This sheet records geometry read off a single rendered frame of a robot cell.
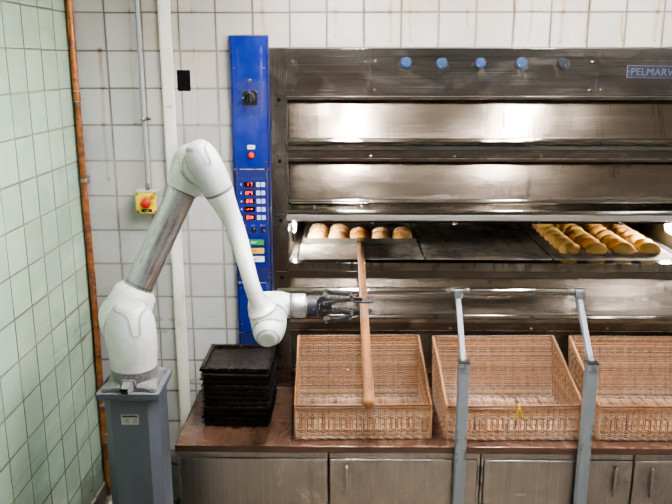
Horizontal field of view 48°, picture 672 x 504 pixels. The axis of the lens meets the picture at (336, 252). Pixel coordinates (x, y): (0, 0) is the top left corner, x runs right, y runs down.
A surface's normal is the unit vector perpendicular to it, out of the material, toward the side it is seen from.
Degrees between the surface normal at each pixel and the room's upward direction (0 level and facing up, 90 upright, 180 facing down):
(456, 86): 90
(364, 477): 90
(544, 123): 70
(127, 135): 90
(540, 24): 90
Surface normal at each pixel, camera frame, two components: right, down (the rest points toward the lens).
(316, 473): -0.02, 0.24
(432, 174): -0.01, -0.10
